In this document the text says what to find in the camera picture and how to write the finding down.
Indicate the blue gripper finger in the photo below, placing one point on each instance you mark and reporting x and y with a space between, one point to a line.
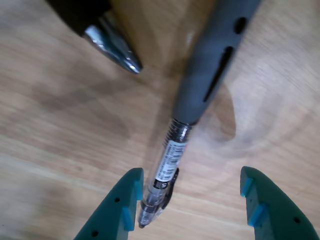
280 220
112 212

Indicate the grey grip retractable pen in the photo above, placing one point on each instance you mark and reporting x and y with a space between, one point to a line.
207 62

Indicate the black grip retractable pen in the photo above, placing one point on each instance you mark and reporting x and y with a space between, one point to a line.
75 15

